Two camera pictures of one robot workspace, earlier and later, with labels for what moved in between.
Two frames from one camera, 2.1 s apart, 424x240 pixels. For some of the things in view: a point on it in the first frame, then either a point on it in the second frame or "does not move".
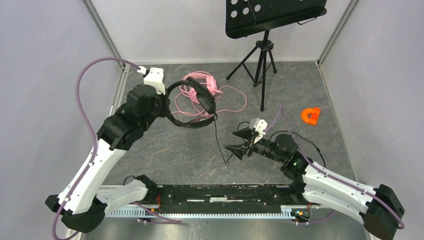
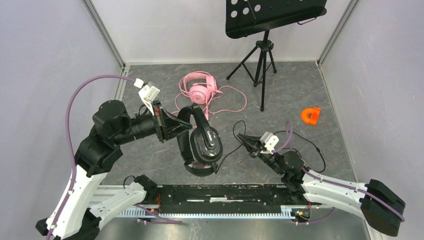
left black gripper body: [161, 108] → [148, 124]
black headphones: [208, 102] → [200, 146]
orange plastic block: [314, 112] does not move
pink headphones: [209, 81] does not move
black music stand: [246, 17] does not move
